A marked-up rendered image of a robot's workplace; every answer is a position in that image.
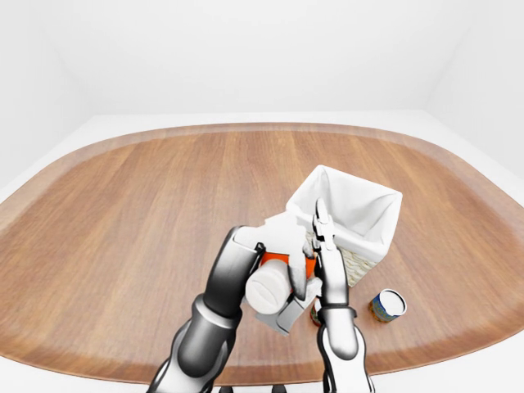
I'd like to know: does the silver robot left hand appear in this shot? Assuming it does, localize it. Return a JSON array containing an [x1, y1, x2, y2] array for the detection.
[[235, 212, 323, 302]]

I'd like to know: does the silver robot right hand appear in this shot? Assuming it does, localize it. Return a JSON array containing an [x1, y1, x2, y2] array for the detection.
[[311, 197, 352, 309]]

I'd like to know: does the red ketchup bottle white cap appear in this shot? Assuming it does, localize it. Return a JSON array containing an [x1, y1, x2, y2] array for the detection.
[[244, 251, 317, 317]]

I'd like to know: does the wicker basket with white liner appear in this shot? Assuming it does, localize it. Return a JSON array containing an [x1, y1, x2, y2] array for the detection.
[[285, 164, 404, 287]]

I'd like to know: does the red green tin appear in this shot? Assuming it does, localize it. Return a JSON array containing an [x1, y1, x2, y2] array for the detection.
[[309, 300, 324, 328]]

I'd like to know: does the grey white carton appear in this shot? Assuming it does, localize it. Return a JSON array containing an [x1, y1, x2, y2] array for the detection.
[[255, 293, 314, 338]]

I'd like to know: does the blue yellow tin white lid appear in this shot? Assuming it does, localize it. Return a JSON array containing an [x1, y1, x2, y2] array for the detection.
[[369, 287, 409, 325]]

